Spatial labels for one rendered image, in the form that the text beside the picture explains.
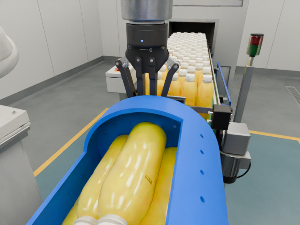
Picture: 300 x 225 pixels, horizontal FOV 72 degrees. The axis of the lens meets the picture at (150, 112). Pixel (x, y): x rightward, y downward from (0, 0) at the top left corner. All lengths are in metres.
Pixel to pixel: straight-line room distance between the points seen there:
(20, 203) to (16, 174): 0.13
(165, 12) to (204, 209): 0.29
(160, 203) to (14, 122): 0.63
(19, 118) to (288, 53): 4.90
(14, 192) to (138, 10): 0.78
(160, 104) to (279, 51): 4.80
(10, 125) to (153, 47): 0.59
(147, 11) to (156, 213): 0.29
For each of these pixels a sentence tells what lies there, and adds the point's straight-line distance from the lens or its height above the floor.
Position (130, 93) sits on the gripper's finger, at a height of 1.23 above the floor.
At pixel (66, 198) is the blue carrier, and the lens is 0.43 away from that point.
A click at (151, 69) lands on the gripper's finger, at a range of 0.40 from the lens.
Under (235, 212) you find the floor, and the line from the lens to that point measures 1.83.
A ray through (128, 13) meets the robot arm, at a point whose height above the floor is 1.38.
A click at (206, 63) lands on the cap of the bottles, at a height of 1.10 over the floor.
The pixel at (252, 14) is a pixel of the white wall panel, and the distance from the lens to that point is 4.93.
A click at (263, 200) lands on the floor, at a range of 2.00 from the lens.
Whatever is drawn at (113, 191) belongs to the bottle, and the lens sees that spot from 0.27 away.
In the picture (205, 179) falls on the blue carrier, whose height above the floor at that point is 1.19.
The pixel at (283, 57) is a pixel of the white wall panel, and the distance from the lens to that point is 5.16.
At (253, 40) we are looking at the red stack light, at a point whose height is 1.23.
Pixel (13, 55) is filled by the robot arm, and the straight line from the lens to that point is 0.93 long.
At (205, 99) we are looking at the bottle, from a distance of 0.95.
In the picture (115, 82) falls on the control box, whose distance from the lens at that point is 1.01.
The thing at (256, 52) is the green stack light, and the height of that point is 1.17.
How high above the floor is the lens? 1.39
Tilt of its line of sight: 28 degrees down
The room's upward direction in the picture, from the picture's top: straight up
